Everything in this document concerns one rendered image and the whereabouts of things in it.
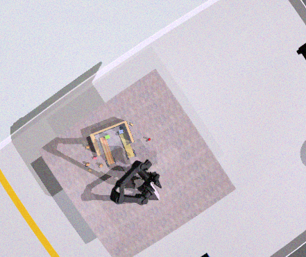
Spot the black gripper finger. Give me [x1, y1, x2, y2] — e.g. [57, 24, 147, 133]
[145, 183, 155, 192]
[154, 178, 162, 188]

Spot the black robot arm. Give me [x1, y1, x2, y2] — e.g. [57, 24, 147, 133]
[110, 160, 152, 206]

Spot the yellow strip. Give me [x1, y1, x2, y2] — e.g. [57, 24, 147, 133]
[124, 144, 135, 158]

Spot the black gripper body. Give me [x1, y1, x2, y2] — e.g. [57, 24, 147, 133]
[141, 173, 160, 189]

